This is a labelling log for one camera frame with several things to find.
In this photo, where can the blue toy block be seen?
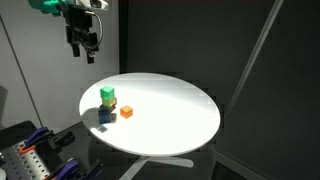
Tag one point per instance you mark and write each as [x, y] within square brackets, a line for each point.
[104, 117]

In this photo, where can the lime green toy block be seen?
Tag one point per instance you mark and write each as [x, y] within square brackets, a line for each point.
[109, 102]

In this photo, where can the perforated metal board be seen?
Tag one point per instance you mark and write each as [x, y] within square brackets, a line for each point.
[27, 166]

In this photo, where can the purple clamp with orange tip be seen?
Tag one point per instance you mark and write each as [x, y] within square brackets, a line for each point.
[38, 136]

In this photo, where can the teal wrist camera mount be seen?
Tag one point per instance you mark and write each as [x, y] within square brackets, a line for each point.
[47, 6]

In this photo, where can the dark green toy block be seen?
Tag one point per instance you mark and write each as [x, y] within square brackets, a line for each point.
[107, 92]

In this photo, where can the grey toy block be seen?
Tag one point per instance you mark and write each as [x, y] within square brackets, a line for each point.
[104, 108]

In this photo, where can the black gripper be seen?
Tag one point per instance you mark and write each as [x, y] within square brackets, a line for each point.
[79, 22]

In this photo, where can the orange toy block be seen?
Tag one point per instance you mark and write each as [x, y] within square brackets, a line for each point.
[126, 111]

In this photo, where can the purple black clamp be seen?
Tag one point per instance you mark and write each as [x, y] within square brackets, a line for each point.
[72, 171]

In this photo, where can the round white table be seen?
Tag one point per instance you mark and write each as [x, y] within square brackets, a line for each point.
[170, 116]

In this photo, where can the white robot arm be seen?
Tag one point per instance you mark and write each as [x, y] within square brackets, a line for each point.
[91, 5]

